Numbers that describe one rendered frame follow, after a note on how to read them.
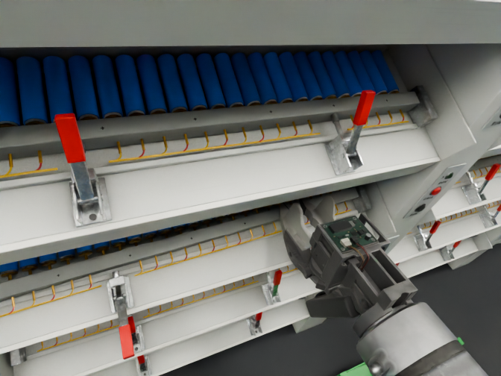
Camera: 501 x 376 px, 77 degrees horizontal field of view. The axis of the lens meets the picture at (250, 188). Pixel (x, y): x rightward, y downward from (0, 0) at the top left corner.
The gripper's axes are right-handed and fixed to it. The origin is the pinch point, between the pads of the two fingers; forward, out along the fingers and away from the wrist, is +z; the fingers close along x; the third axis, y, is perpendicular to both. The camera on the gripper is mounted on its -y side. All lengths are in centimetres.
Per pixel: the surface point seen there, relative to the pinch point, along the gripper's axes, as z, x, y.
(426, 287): 0, -70, -59
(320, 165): -5.3, 2.8, 13.4
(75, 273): -0.4, 30.9, -1.4
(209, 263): -1.9, 14.2, -5.0
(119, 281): -2.6, 26.3, -2.4
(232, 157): -3.0, 12.9, 14.7
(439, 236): 0, -51, -24
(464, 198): -2.9, -41.5, -5.6
